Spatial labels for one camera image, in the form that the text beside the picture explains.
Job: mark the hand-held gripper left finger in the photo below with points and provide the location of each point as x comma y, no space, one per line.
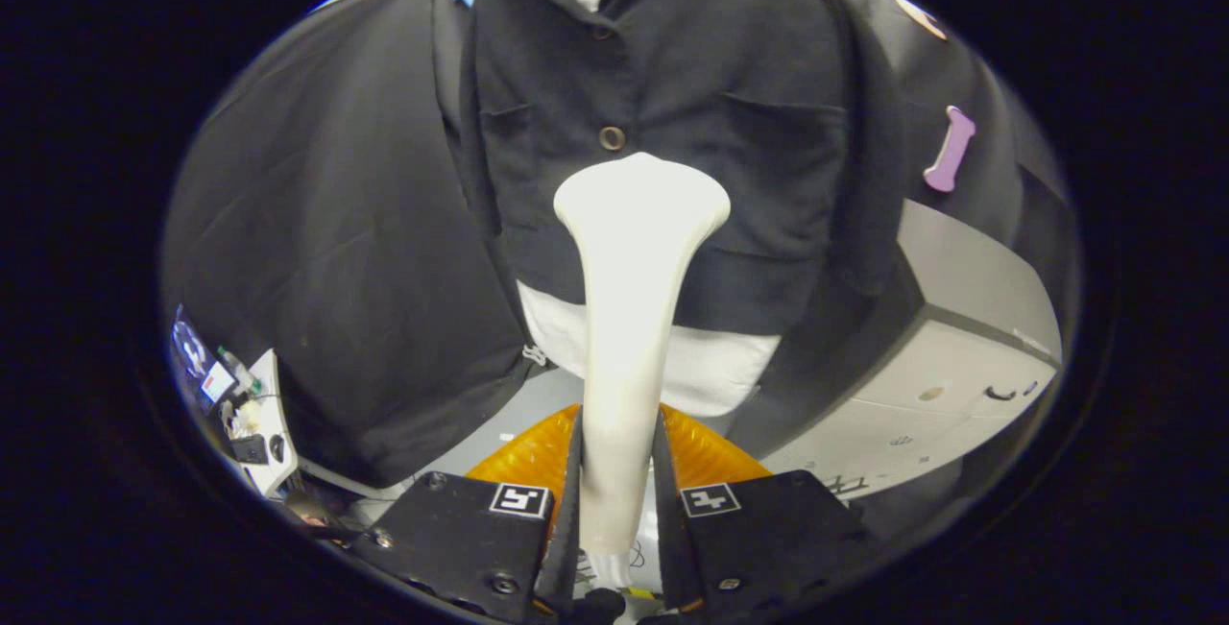
566,548

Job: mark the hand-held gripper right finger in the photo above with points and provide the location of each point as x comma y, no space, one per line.
670,548

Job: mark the white shirt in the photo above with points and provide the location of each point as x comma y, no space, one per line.
720,366

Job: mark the black suit jacket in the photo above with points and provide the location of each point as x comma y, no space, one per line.
749,174

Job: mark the white desk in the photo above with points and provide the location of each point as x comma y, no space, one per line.
274,414

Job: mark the small black desk device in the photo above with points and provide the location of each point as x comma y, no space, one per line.
250,449

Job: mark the grey cabinet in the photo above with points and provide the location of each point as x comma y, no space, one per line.
960,279

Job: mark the black backdrop cloth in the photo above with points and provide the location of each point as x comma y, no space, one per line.
336,222

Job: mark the computer monitor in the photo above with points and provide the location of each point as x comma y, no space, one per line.
192,351

